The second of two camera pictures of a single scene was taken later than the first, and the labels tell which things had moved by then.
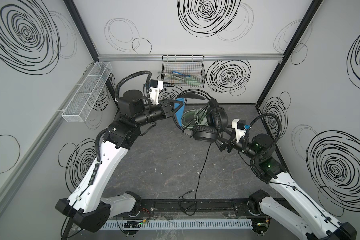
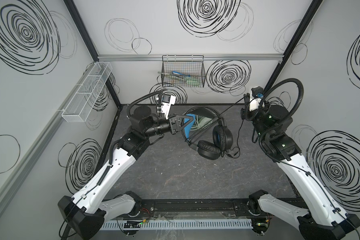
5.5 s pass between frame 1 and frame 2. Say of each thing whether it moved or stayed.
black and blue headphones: moved
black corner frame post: stayed
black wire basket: stayed
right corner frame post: stayed
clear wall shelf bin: stayed
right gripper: moved
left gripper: moved
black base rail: stayed
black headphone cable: moved
